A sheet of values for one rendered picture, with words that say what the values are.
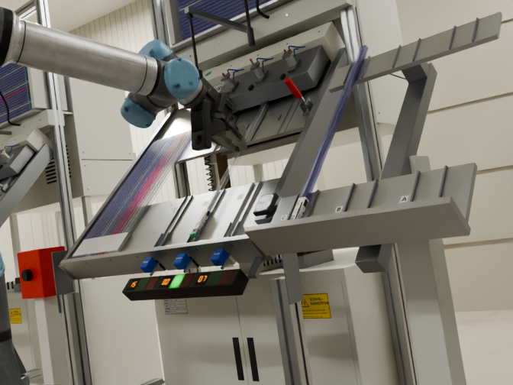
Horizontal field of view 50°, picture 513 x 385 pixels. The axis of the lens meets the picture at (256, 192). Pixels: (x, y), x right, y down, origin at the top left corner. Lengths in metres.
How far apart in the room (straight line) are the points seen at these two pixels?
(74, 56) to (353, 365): 0.93
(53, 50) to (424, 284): 0.75
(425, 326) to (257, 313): 0.63
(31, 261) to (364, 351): 1.12
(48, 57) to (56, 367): 1.24
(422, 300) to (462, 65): 3.03
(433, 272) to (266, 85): 0.77
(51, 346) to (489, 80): 3.01
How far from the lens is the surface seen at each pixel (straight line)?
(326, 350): 1.43
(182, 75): 1.09
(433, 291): 0.98
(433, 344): 1.01
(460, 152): 3.85
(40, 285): 1.94
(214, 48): 1.84
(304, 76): 1.47
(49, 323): 1.99
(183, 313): 1.72
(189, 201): 1.40
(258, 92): 1.55
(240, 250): 1.14
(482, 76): 3.88
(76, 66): 1.04
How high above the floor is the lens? 0.75
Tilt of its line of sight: 4 degrees up
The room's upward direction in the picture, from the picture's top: 8 degrees counter-clockwise
